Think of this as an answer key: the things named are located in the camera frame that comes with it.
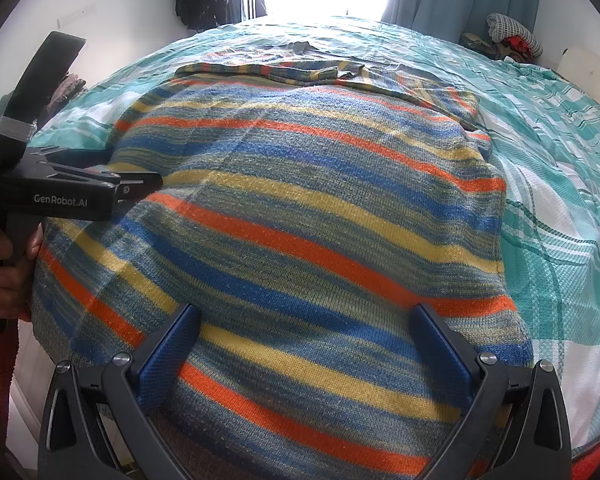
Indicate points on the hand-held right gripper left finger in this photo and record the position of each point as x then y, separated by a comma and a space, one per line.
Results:
172, 360

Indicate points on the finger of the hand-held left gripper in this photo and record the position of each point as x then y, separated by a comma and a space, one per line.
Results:
137, 185

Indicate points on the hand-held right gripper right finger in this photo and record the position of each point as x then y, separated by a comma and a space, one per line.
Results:
437, 360

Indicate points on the striped knit sweater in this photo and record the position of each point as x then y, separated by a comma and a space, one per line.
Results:
305, 260

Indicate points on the heap of clothes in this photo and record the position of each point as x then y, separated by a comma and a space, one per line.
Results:
72, 87

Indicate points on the pile of mixed clothes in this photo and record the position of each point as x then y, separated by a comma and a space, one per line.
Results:
480, 45

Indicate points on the person's left hand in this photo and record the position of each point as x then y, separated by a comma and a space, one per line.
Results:
7, 290

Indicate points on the cream padded headboard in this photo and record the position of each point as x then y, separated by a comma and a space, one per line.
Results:
592, 77

